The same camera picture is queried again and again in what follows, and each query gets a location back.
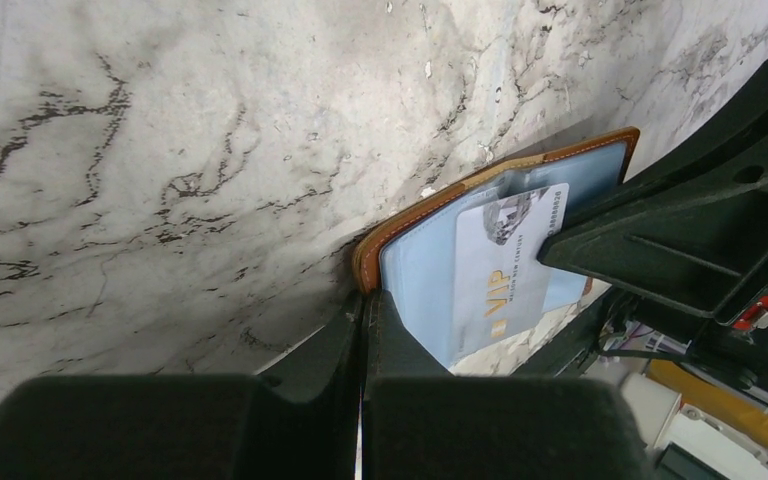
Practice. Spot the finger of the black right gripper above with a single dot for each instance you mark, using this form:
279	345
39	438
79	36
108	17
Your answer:
699	248
740	126

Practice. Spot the white VIP credit card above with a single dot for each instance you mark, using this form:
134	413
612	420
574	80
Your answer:
499	285

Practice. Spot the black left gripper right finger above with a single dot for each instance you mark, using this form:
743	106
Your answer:
419	421

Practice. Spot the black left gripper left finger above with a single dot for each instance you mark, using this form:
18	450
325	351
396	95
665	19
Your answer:
296	420

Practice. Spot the brown leather card holder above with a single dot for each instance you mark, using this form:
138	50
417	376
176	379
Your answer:
411	254

